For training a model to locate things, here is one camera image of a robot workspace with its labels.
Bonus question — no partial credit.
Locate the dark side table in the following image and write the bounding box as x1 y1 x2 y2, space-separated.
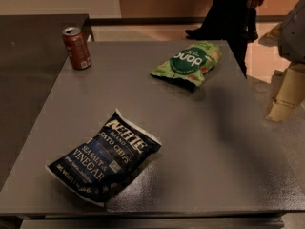
0 14 93 189

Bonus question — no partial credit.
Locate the green rice chip bag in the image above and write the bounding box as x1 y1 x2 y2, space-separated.
151 41 222 87

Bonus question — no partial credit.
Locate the red soda can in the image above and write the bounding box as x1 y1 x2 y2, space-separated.
62 27 92 70

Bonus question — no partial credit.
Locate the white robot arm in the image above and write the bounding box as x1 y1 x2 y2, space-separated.
267 0 305 122

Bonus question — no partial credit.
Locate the blue kettle chip bag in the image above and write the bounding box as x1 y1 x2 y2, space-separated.
47 111 161 206

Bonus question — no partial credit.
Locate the person in dark trousers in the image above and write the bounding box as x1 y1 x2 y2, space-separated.
185 0 255 75

